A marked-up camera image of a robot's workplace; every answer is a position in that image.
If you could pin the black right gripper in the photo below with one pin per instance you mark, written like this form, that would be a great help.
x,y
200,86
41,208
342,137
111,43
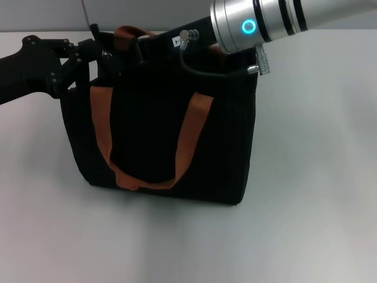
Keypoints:
x,y
165,44

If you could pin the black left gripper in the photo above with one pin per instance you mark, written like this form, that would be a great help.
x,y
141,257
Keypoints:
x,y
26,70

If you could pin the silver metal zipper pull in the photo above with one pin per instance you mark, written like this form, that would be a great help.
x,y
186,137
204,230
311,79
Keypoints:
x,y
106,54

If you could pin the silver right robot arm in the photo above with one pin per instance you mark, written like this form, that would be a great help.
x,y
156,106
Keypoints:
x,y
274,14

